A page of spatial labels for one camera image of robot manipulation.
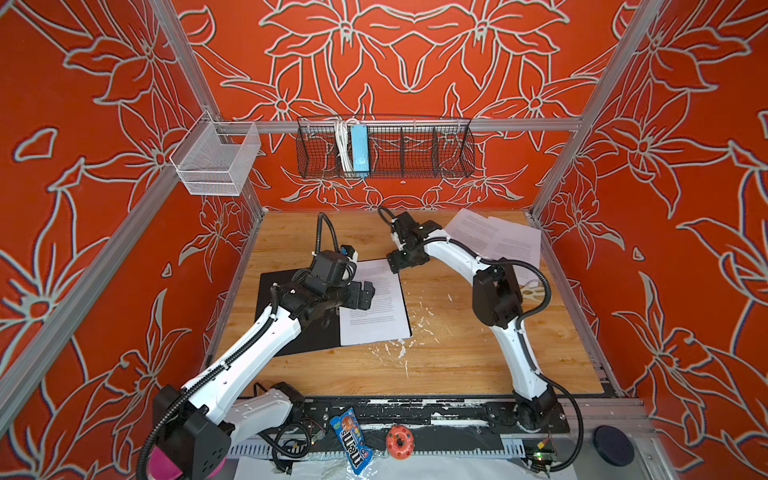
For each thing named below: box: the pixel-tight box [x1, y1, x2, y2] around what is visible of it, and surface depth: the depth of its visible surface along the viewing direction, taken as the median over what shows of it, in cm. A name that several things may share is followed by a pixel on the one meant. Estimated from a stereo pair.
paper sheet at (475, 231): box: [444, 208, 501, 259], surface depth 116 cm
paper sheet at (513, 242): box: [483, 216, 542, 286], surface depth 112 cm
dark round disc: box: [592, 425, 635, 467], surface depth 70 cm
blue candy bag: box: [329, 407, 374, 475], surface depth 71 cm
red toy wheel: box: [385, 425, 415, 460], surface depth 70 cm
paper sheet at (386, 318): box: [339, 258, 412, 346], surface depth 92 cm
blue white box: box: [351, 124, 370, 172], surface depth 91 cm
